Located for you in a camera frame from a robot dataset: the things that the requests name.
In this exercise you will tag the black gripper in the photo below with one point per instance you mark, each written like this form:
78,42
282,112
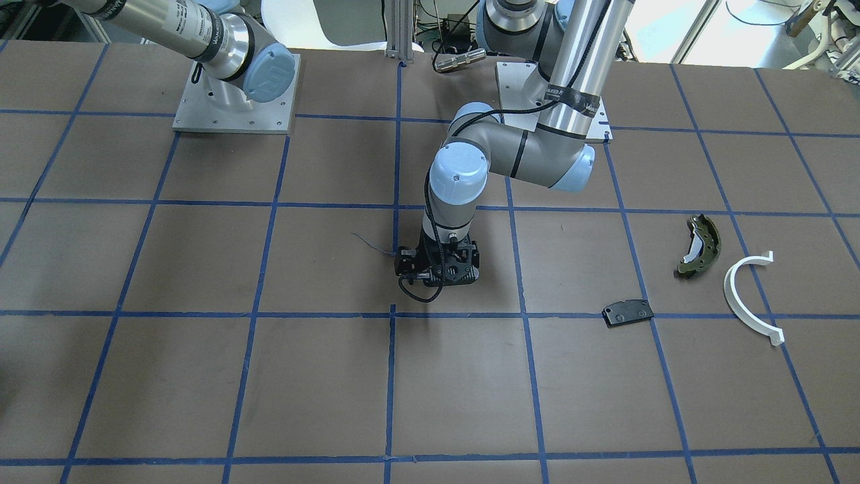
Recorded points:
405,261

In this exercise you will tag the black brake pad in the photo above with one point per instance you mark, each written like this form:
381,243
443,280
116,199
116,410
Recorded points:
626,312

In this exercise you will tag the green brake shoe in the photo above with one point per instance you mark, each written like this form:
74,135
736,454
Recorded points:
704,249

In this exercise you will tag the aluminium frame post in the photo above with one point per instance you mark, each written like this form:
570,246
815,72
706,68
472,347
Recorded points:
399,30

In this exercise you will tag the white curved plastic bracket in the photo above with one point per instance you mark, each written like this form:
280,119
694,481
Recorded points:
735,302

